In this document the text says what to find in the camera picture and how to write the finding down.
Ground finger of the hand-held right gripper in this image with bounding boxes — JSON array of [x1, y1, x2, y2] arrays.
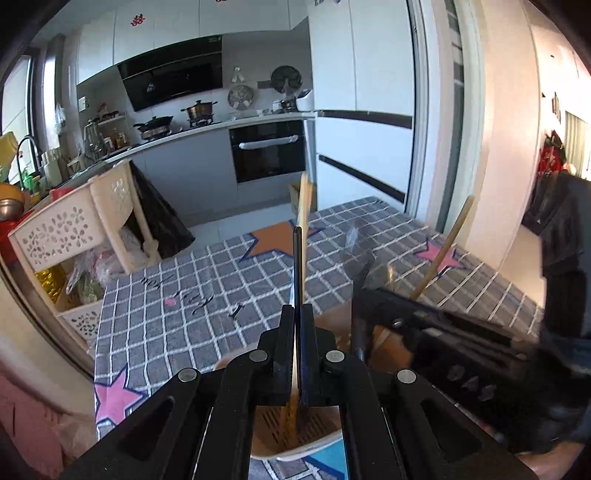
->
[[351, 261, 445, 361]]

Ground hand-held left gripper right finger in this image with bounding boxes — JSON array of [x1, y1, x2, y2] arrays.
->
[[299, 304, 543, 480]]

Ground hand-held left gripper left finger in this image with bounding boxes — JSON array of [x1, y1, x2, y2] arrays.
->
[[60, 305, 296, 480]]

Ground white plastic utensil holder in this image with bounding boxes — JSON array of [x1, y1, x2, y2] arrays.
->
[[213, 300, 411, 462]]

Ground wooden chopstick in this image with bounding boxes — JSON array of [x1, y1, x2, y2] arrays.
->
[[372, 195, 476, 352], [288, 172, 317, 455]]

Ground grey checkered tablecloth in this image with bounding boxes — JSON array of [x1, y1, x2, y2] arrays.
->
[[92, 196, 546, 480]]

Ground person's dark jacket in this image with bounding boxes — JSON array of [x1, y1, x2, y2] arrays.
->
[[522, 174, 591, 370]]

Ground black built-in oven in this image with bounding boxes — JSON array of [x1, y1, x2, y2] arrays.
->
[[228, 120, 308, 184]]

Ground black garbage bag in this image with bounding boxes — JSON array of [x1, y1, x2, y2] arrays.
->
[[127, 159, 197, 260]]

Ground clear plastic grocery bag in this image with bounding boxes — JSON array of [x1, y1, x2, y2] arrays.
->
[[65, 247, 134, 305]]

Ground white sliding door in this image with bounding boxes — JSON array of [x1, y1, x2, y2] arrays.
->
[[406, 0, 485, 241]]

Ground grey kitchen counter cabinet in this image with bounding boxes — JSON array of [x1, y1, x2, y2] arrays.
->
[[129, 117, 305, 227]]

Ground red cloth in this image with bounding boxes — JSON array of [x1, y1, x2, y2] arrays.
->
[[538, 131, 566, 176]]

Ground round black hanging pan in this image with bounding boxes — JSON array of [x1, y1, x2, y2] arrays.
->
[[270, 65, 303, 93]]

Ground round metal steamer rack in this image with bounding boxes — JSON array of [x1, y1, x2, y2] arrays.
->
[[227, 84, 256, 112]]

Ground gold foil bag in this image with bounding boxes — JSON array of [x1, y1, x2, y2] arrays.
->
[[34, 263, 68, 303]]

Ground white refrigerator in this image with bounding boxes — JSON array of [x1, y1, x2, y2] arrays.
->
[[307, 0, 416, 217]]

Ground steel cooking pot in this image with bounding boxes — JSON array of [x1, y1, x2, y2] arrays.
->
[[181, 100, 219, 127]]

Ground white perforated storage cart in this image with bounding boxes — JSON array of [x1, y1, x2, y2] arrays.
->
[[8, 161, 162, 344]]

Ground black wok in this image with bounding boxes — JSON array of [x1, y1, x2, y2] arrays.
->
[[133, 115, 175, 139]]

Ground black range hood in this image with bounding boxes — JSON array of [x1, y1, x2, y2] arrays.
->
[[117, 34, 225, 112]]

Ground glass pitcher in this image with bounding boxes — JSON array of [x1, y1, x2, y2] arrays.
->
[[84, 119, 105, 158]]

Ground steel mixing bowl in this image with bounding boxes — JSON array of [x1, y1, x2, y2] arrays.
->
[[0, 198, 27, 222]]

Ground steel kitchen faucet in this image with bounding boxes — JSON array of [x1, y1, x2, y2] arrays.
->
[[17, 135, 44, 178]]

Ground yellow cloth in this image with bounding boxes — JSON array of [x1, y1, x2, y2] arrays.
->
[[0, 131, 19, 183]]

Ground white upper kitchen cabinets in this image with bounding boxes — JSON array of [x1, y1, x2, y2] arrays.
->
[[76, 0, 310, 86]]

